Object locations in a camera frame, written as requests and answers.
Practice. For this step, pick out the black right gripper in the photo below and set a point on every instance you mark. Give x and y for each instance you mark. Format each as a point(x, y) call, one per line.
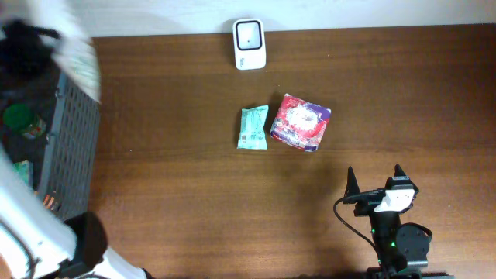
point(372, 197)

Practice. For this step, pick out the red purple snack package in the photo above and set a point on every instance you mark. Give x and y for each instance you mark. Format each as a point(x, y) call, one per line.
point(300, 124)

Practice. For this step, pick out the mint green wipes packet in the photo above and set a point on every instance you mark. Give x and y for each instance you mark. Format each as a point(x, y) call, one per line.
point(252, 134)

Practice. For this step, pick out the teal small tissue pack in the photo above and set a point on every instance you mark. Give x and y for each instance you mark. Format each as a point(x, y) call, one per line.
point(25, 171)

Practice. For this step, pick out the green lid jar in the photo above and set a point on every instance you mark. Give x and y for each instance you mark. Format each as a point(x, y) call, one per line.
point(23, 120)

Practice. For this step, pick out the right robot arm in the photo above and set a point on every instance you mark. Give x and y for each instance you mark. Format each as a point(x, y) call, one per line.
point(401, 248)

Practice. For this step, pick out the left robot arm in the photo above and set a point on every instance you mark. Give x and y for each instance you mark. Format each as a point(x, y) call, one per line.
point(34, 242)

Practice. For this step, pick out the grey plastic mesh basket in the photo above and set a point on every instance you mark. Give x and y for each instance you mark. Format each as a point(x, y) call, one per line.
point(63, 156)

